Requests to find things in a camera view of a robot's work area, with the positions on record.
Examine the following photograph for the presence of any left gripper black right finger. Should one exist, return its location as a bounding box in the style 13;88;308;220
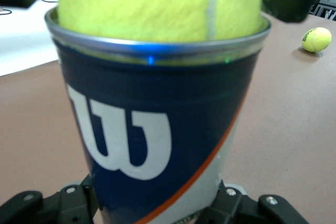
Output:
204;179;310;224

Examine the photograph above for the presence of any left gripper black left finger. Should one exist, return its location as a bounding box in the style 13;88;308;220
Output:
0;175;102;224

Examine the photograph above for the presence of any yellow tennis ball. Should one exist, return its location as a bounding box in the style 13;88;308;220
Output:
56;0;266;43
301;26;332;53

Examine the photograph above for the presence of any blue white tennis ball can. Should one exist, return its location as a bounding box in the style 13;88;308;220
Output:
44;7;272;224

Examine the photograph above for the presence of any grey metal shelf rack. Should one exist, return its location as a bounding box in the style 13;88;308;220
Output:
309;0;336;22

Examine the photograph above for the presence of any brown table mat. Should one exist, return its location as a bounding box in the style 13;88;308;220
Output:
0;14;336;224

